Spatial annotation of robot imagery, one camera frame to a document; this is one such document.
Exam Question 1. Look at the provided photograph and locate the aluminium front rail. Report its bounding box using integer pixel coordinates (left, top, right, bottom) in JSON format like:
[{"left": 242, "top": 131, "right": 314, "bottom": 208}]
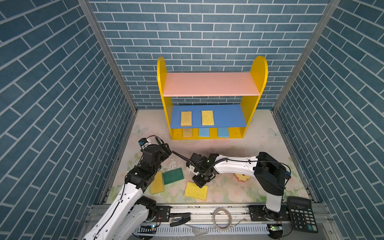
[{"left": 85, "top": 202, "right": 334, "bottom": 240}]

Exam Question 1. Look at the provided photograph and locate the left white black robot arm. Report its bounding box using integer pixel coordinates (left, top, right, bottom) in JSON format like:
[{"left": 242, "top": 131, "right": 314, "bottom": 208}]
[{"left": 83, "top": 143, "right": 172, "bottom": 240}]

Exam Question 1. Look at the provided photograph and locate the yellow smiley face sponge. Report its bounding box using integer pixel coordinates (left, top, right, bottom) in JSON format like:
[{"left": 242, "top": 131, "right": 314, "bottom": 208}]
[{"left": 235, "top": 174, "right": 251, "bottom": 183}]

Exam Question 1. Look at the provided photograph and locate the yellow shelf with coloured boards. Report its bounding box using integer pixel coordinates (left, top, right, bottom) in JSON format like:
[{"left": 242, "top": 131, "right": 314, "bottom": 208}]
[{"left": 157, "top": 56, "right": 269, "bottom": 140}]

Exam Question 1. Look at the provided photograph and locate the blue sponge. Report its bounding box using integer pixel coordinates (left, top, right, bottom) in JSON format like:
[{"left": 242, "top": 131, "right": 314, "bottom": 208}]
[
  {"left": 218, "top": 128, "right": 230, "bottom": 138},
  {"left": 199, "top": 128, "right": 210, "bottom": 138}
]

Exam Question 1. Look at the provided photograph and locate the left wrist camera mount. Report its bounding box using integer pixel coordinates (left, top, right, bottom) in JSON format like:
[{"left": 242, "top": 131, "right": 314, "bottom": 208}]
[{"left": 139, "top": 138, "right": 151, "bottom": 150}]

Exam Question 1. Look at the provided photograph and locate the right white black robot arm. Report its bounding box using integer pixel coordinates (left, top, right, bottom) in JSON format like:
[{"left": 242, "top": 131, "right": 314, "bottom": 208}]
[{"left": 186, "top": 152, "right": 291, "bottom": 221}]

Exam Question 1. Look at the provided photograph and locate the green scouring pad sponge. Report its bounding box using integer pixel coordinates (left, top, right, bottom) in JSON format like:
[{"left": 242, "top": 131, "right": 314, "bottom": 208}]
[{"left": 163, "top": 168, "right": 184, "bottom": 185}]

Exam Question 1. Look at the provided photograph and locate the black desk calculator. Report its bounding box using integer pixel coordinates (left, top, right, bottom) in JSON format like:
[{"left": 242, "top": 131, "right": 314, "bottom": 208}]
[{"left": 288, "top": 196, "right": 318, "bottom": 233}]

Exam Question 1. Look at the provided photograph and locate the black stapler on rail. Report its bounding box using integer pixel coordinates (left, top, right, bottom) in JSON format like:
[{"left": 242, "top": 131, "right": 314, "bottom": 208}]
[{"left": 170, "top": 213, "right": 191, "bottom": 227}]

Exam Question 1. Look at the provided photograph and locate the pale yellow orange-backed sponge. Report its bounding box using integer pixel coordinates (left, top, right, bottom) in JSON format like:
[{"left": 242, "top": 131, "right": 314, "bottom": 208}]
[{"left": 182, "top": 129, "right": 193, "bottom": 138}]

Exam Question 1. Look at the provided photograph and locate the bright yellow sponge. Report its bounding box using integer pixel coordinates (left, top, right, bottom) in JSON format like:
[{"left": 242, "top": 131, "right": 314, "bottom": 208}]
[
  {"left": 202, "top": 110, "right": 215, "bottom": 126},
  {"left": 184, "top": 182, "right": 209, "bottom": 201}
]

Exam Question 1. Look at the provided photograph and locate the yellow sponge far left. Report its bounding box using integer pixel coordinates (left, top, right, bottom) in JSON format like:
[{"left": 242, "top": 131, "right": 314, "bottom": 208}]
[{"left": 150, "top": 171, "right": 165, "bottom": 195}]

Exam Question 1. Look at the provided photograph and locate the black corrugated cable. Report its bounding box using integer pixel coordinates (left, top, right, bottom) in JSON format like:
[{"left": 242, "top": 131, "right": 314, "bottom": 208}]
[{"left": 170, "top": 150, "right": 196, "bottom": 164}]

